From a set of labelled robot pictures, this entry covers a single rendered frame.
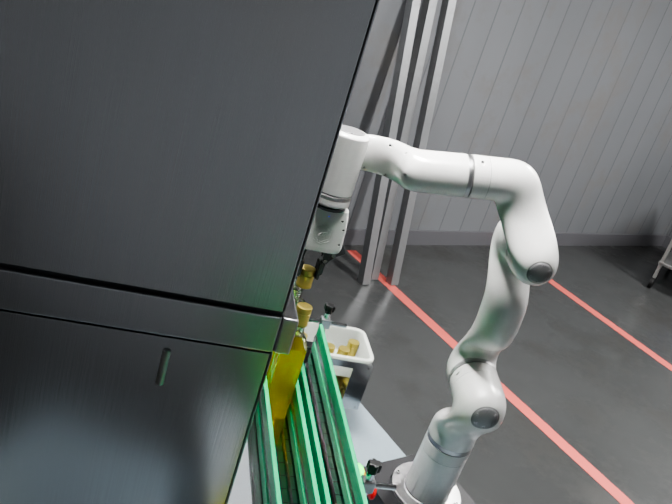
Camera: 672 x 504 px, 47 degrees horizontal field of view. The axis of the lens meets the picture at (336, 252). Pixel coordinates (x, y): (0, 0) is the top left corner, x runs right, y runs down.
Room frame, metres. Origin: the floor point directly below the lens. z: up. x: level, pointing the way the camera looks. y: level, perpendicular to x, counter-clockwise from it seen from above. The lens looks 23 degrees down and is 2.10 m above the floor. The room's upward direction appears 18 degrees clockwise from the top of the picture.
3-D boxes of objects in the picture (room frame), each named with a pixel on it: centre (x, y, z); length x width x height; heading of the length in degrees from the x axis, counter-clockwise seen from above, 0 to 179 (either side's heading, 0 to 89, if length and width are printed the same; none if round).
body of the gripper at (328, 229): (1.51, 0.05, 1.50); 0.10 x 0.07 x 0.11; 107
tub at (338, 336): (1.93, -0.07, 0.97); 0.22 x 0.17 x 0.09; 106
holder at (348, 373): (1.92, -0.04, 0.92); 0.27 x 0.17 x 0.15; 106
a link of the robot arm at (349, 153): (1.52, 0.05, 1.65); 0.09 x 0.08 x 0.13; 10
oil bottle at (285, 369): (1.46, 0.03, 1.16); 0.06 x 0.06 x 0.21; 17
